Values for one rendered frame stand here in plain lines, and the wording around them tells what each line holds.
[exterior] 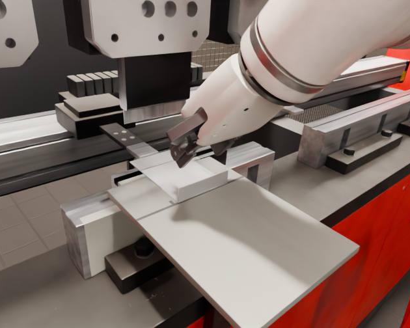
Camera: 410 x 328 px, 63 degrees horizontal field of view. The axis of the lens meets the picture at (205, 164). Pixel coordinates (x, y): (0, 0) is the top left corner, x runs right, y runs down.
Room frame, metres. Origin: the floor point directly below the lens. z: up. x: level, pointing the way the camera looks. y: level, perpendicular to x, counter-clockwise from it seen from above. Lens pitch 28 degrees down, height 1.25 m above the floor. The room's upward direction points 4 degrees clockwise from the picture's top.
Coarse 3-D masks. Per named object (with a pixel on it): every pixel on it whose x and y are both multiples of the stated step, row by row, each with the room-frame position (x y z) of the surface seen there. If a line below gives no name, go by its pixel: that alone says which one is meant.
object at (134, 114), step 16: (128, 64) 0.40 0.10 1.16; (144, 64) 0.42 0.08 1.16; (160, 64) 0.43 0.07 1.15; (176, 64) 0.45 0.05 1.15; (128, 80) 0.40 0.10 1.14; (144, 80) 0.42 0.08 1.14; (160, 80) 0.43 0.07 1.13; (176, 80) 0.45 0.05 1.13; (128, 96) 0.40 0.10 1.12; (144, 96) 0.42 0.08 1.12; (160, 96) 0.43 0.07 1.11; (176, 96) 0.45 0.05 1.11; (128, 112) 0.41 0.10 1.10; (144, 112) 0.43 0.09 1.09; (160, 112) 0.44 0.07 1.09; (176, 112) 0.46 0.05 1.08
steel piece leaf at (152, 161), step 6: (168, 150) 0.49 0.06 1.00; (150, 156) 0.47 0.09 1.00; (156, 156) 0.47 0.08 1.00; (162, 156) 0.47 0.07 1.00; (168, 156) 0.47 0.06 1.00; (132, 162) 0.45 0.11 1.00; (138, 162) 0.45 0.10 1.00; (144, 162) 0.45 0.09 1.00; (150, 162) 0.45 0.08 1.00; (156, 162) 0.45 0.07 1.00; (162, 162) 0.45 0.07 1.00; (138, 168) 0.43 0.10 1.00; (144, 168) 0.43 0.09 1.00
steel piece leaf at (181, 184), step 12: (156, 168) 0.43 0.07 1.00; (168, 168) 0.44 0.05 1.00; (192, 168) 0.44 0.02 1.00; (204, 168) 0.44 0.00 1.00; (156, 180) 0.40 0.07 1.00; (168, 180) 0.40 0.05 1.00; (180, 180) 0.40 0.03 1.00; (192, 180) 0.40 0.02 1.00; (204, 180) 0.38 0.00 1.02; (216, 180) 0.39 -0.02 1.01; (168, 192) 0.37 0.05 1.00; (180, 192) 0.35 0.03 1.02; (192, 192) 0.36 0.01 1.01
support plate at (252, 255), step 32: (128, 192) 0.37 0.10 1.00; (160, 192) 0.37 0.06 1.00; (224, 192) 0.38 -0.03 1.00; (256, 192) 0.39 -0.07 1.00; (160, 224) 0.31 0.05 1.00; (192, 224) 0.31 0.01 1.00; (224, 224) 0.31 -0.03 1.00; (256, 224) 0.32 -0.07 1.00; (288, 224) 0.32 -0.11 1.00; (320, 224) 0.33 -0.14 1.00; (192, 256) 0.26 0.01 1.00; (224, 256) 0.26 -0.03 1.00; (256, 256) 0.26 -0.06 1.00; (288, 256) 0.27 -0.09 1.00; (320, 256) 0.27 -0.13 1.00; (224, 288) 0.22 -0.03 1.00; (256, 288) 0.22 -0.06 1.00; (288, 288) 0.22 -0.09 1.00; (256, 320) 0.19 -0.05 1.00
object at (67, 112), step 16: (96, 96) 0.65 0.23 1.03; (112, 96) 0.66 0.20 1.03; (64, 112) 0.59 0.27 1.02; (80, 112) 0.56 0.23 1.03; (96, 112) 0.58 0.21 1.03; (112, 112) 0.60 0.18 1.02; (80, 128) 0.55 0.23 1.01; (96, 128) 0.57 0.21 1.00; (112, 128) 0.56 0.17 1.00; (128, 128) 0.61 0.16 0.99; (128, 144) 0.50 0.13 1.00; (144, 144) 0.51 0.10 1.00
